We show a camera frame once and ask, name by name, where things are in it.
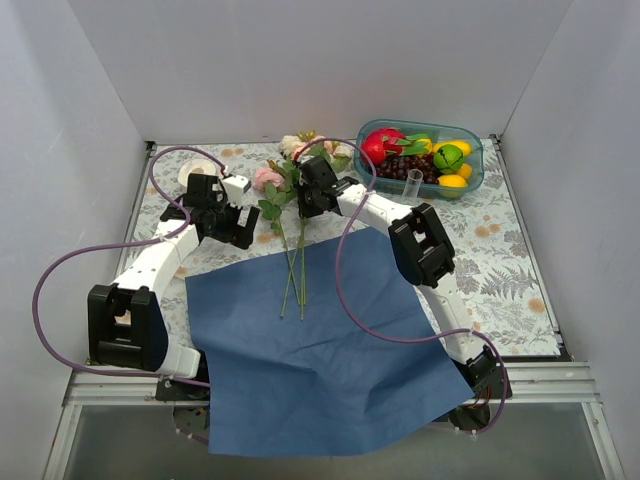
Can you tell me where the white rose stem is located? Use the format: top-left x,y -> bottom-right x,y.
279,131 -> 354,173

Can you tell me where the blue wrapping paper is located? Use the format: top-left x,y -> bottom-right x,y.
186,229 -> 472,457

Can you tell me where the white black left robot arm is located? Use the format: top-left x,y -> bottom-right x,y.
87,173 -> 259,400

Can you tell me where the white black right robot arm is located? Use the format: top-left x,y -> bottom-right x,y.
297,156 -> 509,399

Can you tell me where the clear glass vase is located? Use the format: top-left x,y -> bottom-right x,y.
401,169 -> 423,204

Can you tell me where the pink rose stem upper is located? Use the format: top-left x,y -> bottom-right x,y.
268,160 -> 302,308

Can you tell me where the pink rose stem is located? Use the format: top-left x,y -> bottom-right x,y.
268,160 -> 302,308
253,164 -> 302,316

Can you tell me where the wrapped toilet paper roll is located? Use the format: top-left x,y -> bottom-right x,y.
177,158 -> 218,190

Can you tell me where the pink rose stem lower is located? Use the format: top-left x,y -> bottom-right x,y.
253,164 -> 302,316

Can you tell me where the green eucalyptus stem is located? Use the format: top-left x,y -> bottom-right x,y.
279,219 -> 307,320

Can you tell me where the red apple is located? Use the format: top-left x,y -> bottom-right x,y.
361,136 -> 386,166

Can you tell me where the pink dragon fruit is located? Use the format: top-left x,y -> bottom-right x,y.
367,128 -> 433,157

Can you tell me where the dark purple grapes bunch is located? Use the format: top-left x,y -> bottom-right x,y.
376,154 -> 441,184

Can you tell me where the yellow lemon front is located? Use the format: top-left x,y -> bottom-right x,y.
438,174 -> 468,189

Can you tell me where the yellow lemon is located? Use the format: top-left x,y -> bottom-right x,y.
433,140 -> 473,157
456,163 -> 473,181
438,174 -> 468,189

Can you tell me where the green lime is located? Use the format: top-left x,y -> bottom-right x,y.
433,144 -> 465,174

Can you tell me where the teal plastic fruit basket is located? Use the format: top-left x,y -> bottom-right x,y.
353,119 -> 484,199

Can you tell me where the yellow lemon right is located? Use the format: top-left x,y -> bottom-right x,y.
456,163 -> 473,181

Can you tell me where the yellow lemon top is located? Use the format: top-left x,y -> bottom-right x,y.
433,140 -> 473,157

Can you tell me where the floral patterned tablecloth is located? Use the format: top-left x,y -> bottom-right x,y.
125,139 -> 563,358

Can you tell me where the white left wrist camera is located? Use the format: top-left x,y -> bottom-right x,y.
220,175 -> 251,209

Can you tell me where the aluminium frame rail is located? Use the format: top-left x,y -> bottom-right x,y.
63,362 -> 601,406

